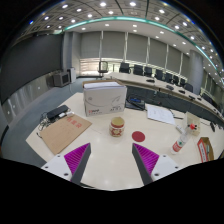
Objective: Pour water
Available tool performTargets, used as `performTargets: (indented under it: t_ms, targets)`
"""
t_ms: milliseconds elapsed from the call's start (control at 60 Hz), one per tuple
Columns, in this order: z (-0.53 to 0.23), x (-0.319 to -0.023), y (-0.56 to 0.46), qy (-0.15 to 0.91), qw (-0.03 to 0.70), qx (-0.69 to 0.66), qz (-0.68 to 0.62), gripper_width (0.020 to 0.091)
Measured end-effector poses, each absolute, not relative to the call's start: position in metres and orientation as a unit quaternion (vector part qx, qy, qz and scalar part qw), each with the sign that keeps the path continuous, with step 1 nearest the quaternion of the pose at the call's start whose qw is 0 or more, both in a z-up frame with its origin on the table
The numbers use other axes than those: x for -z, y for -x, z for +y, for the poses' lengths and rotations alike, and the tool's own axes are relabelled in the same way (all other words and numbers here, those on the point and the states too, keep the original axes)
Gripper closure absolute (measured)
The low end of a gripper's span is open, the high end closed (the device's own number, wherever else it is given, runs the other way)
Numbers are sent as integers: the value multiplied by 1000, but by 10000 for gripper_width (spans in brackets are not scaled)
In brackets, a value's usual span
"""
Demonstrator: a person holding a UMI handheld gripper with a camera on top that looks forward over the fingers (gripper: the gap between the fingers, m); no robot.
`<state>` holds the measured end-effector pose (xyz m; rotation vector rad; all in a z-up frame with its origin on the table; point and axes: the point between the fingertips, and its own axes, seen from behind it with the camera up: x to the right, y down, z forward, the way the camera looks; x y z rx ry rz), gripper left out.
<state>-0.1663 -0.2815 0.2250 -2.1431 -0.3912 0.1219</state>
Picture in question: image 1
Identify black mesh swivel chair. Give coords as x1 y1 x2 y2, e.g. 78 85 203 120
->
97 60 110 78

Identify small open white box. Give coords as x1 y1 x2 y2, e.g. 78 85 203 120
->
184 111 202 137

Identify white power adapter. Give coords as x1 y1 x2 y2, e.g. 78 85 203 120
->
58 111 75 119

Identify tangled black cable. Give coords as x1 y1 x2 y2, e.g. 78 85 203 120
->
36 112 52 132

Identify white power strip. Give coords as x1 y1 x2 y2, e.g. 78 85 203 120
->
175 123 186 135

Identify flat round red coaster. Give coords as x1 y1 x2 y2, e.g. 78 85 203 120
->
131 130 147 143

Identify white paper carton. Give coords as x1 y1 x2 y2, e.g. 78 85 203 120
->
82 79 128 118

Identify row of black office chairs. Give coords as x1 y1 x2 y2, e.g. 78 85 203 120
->
118 61 195 93

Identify black flat device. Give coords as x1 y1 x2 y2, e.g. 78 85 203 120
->
46 104 70 121

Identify white printed paper sheet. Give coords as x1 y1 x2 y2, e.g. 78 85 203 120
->
145 103 177 127

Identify brown paper envelope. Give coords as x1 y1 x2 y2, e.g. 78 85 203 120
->
39 114 93 156

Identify red and cream mug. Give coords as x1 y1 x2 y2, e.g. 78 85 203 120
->
109 116 126 138

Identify ceiling lights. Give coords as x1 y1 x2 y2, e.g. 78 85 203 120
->
28 1 224 84

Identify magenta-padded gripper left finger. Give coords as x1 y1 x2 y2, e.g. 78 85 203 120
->
41 142 92 186

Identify long curved conference desk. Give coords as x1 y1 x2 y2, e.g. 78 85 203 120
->
103 71 224 128

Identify clear red-capped water bottle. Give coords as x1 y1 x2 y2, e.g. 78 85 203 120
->
171 123 198 155

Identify grey box monitor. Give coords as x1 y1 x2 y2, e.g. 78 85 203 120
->
52 70 72 89

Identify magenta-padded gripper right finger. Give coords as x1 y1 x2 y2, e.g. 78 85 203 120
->
131 142 183 186

